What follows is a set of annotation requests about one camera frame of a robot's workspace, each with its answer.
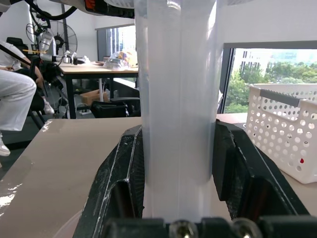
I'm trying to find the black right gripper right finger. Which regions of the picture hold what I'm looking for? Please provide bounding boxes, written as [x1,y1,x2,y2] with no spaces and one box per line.
[211,119,311,221]

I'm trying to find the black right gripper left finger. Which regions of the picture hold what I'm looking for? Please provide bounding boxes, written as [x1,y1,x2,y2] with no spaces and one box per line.
[73,124,146,238]

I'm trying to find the translucent plastic syringe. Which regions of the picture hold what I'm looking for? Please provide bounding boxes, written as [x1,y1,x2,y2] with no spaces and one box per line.
[133,0,225,223]

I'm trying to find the white perforated plastic basket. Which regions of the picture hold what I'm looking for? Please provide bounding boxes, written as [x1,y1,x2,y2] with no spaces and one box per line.
[244,83,317,184]

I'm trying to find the cardboard box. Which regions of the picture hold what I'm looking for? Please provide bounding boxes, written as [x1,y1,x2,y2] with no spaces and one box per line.
[79,89,111,105]

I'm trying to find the wooden desk with black legs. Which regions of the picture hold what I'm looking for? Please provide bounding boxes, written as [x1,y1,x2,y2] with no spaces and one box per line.
[58,61,139,119]

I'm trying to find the clear plastic bag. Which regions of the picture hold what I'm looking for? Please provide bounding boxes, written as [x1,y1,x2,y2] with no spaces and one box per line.
[103,58,129,69]

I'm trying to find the yellow purple bag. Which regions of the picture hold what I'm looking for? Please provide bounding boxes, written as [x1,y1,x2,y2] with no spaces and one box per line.
[115,49,139,68]

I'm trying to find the seated person in white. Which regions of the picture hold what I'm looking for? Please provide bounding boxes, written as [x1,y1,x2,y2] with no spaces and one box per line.
[0,41,55,157]

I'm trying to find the black standing fan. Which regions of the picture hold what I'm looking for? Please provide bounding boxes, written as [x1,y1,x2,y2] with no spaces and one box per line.
[26,20,78,75]

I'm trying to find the black office chair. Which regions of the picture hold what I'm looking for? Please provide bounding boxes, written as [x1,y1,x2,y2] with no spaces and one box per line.
[6,36,52,130]

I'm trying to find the robot torso with orange mark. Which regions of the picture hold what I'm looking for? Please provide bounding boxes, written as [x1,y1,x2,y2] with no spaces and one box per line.
[49,0,136,19]

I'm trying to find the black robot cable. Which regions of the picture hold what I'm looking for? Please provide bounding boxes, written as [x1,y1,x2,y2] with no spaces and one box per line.
[24,0,79,21]

